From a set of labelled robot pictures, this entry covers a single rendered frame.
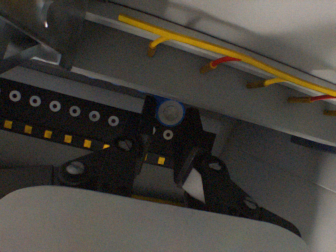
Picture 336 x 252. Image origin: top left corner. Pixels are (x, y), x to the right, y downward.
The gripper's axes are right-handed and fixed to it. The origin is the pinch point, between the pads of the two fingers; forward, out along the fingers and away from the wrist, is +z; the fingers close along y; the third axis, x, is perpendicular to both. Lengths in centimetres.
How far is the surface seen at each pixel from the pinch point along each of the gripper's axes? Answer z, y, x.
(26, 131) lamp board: 6.5, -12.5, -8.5
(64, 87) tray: 9.0, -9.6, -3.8
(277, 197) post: 0.5, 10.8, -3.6
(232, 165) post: 7.6, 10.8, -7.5
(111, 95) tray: 9.2, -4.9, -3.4
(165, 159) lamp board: 6.9, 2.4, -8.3
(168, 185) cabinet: 10.0, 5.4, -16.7
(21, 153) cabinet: 9.9, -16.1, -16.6
